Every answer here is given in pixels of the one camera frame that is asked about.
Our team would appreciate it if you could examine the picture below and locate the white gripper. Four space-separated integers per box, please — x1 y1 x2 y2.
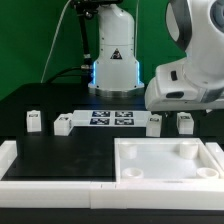
145 59 224 112

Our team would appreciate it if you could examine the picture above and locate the white square table top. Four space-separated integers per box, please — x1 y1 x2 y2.
114 138 224 182

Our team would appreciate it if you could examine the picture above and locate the white marker base plate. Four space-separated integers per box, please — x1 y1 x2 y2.
72 110 151 127

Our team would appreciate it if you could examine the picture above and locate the black cable bundle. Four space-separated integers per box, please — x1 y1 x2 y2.
44 65 93 84

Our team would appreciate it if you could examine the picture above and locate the white U-shaped fence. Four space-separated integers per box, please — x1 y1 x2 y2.
0 141 224 210

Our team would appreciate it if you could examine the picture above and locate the white cable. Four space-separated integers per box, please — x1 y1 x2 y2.
40 0 73 84

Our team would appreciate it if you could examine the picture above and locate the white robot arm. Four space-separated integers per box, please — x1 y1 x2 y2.
89 0 224 111

